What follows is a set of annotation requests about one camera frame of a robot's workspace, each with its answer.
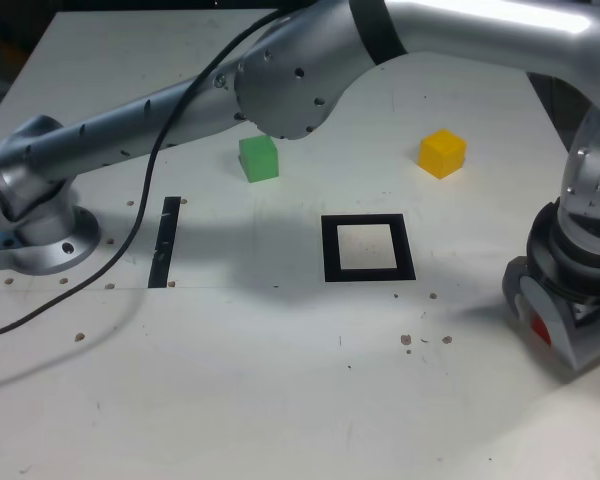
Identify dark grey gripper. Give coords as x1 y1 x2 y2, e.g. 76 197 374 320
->
501 257 600 371

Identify red cube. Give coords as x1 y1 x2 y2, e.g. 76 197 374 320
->
529 310 552 347

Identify yellow cube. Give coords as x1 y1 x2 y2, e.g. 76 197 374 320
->
418 128 469 180

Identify green cube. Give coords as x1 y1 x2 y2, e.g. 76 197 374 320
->
238 134 281 184

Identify black tape square outline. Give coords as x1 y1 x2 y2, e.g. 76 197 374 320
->
320 213 417 284

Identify black tape strip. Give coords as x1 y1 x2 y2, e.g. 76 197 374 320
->
147 196 182 290

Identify black cable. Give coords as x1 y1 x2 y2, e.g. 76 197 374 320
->
0 7 306 342

